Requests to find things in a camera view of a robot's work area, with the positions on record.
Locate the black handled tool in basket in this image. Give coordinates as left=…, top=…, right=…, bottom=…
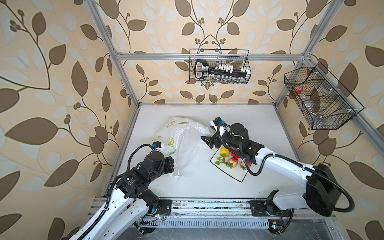
left=192, top=60, right=251, bottom=81

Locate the green fake leafy sprig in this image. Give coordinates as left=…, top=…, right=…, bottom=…
left=215, top=157, right=230, bottom=168

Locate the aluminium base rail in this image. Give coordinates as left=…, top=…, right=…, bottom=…
left=86, top=197, right=337, bottom=229

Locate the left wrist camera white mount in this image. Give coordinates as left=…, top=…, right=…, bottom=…
left=152, top=141, right=164, bottom=150

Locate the back black wire basket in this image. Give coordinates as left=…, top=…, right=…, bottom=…
left=189, top=48, right=252, bottom=85

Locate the black wire basket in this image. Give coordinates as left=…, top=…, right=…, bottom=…
left=284, top=62, right=365, bottom=130
left=189, top=48, right=252, bottom=85

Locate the yellow fake lemon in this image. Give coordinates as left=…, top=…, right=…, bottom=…
left=220, top=148, right=230, bottom=157

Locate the red item in right basket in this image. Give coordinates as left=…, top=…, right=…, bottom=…
left=292, top=85, right=303, bottom=95

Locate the white plastic bag fruit print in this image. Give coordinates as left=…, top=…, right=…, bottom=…
left=150, top=117, right=211, bottom=181

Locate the white tray black rim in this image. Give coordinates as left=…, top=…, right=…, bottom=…
left=210, top=147, right=248, bottom=183

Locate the right black wire basket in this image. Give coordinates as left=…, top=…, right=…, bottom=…
left=284, top=62, right=365, bottom=130

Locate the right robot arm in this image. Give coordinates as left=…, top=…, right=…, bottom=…
left=201, top=118, right=355, bottom=217

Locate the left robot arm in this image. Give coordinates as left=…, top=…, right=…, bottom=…
left=70, top=142, right=174, bottom=240

